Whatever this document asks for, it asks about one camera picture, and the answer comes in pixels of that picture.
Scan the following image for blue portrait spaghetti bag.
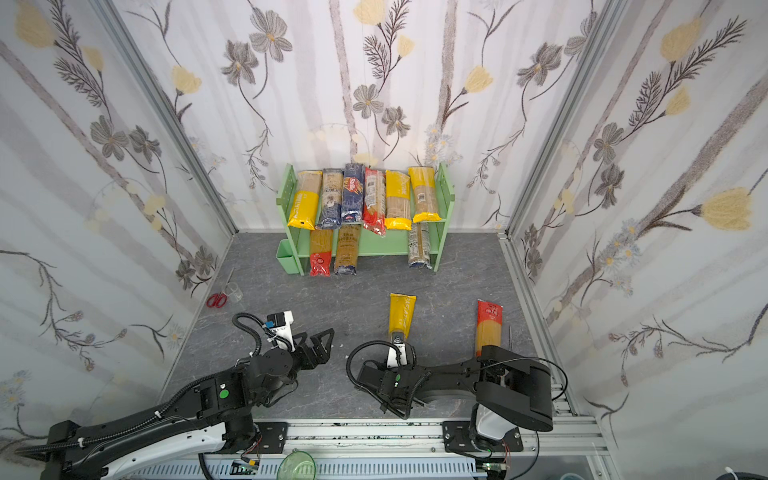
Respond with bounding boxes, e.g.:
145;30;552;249
316;169;344;230

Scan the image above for green two-tier shelf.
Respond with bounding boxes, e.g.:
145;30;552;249
276;163;456;276

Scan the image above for white slotted cable duct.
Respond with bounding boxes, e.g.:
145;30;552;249
128;458;490;480

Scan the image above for blue Barilla spaghetti box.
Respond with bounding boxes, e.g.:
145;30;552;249
341;163;365;224

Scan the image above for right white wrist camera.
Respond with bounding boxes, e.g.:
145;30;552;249
386;331;409;368

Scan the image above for small green cup bin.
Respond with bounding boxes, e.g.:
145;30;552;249
276;239;300;275

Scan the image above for red white-label spaghetti bag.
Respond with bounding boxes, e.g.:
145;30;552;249
363;168;386;236

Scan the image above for blue gold Meli pasta bag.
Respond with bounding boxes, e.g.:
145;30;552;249
334;224;361;275

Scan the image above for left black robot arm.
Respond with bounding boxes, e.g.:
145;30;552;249
15;312;335;479

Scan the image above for red handled scissors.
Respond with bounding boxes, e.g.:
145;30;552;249
206;271;234;309

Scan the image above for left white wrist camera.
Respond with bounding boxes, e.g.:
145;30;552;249
265;311;295;352

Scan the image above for clear barcode spaghetti bag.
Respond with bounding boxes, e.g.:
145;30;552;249
408;222;432;269

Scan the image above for green round plastic lid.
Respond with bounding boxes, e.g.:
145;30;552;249
276;450;317;480

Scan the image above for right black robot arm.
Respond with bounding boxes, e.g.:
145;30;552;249
345;340;558;460

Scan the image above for yellow label spaghetti bag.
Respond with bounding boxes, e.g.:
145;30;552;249
287;170;323;231

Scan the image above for yellow Pastatime spaghetti bag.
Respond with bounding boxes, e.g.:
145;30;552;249
385;170;412;230

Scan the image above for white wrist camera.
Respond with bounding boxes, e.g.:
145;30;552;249
265;311;295;352
386;331;409;368

